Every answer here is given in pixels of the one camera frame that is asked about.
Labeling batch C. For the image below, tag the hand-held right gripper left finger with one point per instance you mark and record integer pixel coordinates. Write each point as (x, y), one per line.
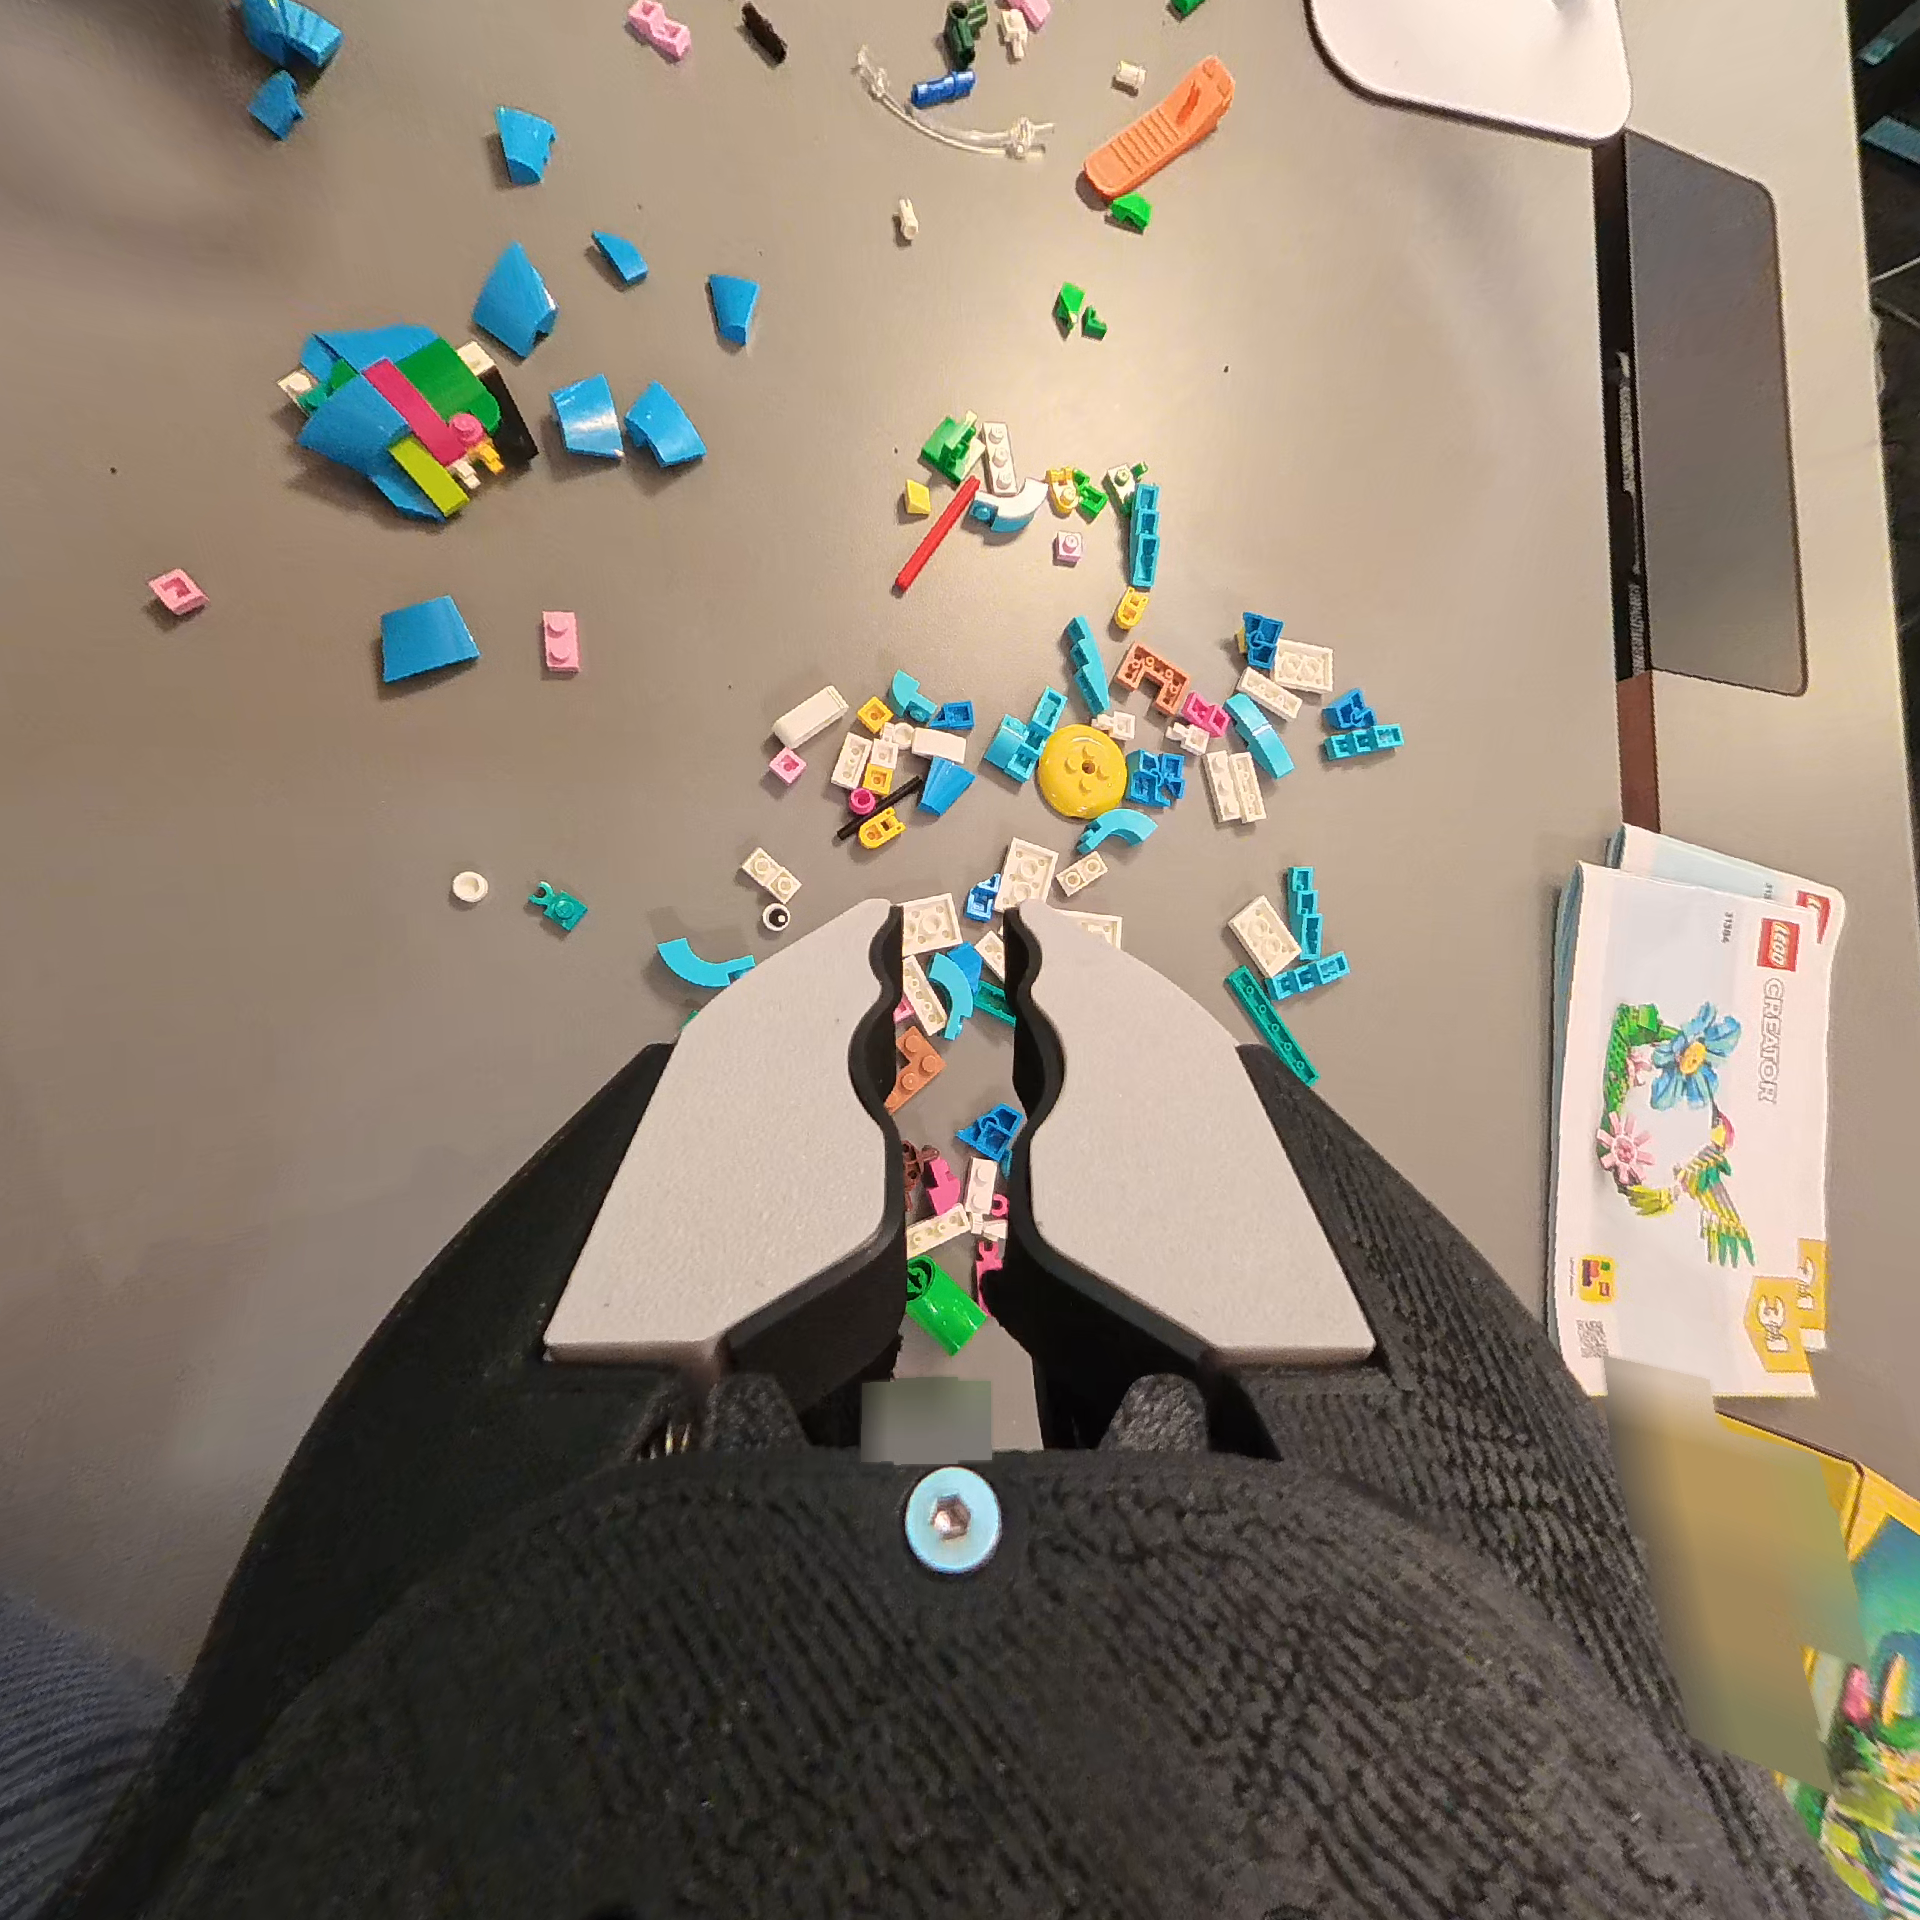
(733, 1170)

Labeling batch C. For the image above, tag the transparent curved lego piece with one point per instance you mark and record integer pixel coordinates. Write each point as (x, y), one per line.
(944, 128)

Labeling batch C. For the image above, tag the bright green lego brick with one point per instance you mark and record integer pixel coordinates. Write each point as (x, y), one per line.
(941, 1305)

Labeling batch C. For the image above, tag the yellow lego box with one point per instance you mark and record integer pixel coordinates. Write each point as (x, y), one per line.
(1875, 1724)

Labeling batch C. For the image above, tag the lego instruction booklet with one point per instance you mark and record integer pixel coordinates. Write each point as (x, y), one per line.
(1693, 1140)
(1724, 868)

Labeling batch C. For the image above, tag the blue lego rod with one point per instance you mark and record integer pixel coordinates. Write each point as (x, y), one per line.
(941, 87)

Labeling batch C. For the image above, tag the small pink lego plate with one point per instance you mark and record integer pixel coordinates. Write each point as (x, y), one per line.
(176, 593)

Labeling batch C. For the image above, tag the teal lego clip piece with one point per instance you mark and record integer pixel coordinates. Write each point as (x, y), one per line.
(559, 905)

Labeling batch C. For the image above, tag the small green lego piece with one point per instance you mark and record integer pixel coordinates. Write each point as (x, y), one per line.
(1077, 311)

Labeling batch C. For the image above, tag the green lego slope piece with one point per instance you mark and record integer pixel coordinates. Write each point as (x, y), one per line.
(1131, 211)

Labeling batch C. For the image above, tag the pile of small lego pieces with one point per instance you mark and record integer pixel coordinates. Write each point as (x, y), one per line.
(1154, 735)

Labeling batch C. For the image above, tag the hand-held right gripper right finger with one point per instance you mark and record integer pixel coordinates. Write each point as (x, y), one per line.
(1184, 1170)

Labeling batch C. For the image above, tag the yellow round lego brick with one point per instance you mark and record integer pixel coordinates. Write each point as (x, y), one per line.
(1080, 771)

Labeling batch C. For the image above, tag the black lego connector piece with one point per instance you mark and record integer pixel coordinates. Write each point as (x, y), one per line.
(764, 30)

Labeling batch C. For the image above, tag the pink lego bracket piece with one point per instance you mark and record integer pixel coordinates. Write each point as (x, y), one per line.
(661, 28)

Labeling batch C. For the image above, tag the person's leg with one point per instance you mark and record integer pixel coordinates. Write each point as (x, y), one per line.
(66, 1769)

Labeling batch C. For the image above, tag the blue curved lego slope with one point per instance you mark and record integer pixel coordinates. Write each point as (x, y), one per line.
(292, 28)
(277, 105)
(428, 640)
(585, 416)
(733, 306)
(666, 425)
(617, 255)
(514, 300)
(523, 144)

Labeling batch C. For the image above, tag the white monitor base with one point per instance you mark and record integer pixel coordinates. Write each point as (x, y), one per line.
(1471, 60)

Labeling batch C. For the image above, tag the red lego rod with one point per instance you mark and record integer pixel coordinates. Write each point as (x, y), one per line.
(938, 536)

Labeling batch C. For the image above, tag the pink two-stud lego plate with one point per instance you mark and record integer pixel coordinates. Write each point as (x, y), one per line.
(560, 642)

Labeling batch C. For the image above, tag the dark green lego piece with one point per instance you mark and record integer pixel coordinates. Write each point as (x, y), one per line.
(963, 28)

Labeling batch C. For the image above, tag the orange brick separator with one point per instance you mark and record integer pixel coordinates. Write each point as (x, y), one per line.
(1154, 132)

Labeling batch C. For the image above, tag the multicolour lego build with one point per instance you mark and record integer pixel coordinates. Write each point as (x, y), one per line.
(399, 427)

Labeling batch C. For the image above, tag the blue lego arch piece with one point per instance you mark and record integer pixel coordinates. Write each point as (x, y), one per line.
(697, 964)

